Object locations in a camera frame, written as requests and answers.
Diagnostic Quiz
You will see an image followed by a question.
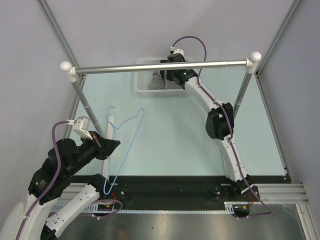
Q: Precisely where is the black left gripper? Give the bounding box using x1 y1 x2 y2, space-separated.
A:
66 129 121 176

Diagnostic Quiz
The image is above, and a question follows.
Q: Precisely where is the grey t shirt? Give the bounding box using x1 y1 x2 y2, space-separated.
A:
148 71 166 90

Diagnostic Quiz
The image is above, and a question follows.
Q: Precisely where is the light blue plastic hanger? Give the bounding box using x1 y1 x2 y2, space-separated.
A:
102 107 146 195

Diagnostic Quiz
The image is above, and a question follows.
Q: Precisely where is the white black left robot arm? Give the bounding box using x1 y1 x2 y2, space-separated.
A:
15 131 120 240

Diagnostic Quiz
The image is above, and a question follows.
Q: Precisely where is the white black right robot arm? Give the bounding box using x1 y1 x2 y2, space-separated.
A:
159 68 253 201

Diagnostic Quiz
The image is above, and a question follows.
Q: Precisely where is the white perforated plastic basket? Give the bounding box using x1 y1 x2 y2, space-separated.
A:
133 70 188 98

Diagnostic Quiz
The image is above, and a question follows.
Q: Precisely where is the silver clothes rack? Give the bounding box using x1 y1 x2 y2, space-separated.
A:
60 51 262 136

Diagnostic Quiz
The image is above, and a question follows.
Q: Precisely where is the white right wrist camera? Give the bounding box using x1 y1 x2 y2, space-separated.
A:
169 45 184 56

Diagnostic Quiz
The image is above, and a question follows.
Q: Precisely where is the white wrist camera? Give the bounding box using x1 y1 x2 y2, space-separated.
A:
66 116 93 140
169 45 184 56

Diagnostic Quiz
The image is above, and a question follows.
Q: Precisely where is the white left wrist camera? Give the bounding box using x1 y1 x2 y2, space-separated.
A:
66 116 93 140

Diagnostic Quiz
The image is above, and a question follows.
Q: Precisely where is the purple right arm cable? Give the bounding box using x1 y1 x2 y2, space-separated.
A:
169 36 272 216

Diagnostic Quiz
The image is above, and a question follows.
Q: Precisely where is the white slotted cable duct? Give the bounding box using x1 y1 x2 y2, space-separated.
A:
51 202 251 215

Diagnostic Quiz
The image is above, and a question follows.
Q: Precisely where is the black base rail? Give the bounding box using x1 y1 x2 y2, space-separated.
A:
81 176 260 212

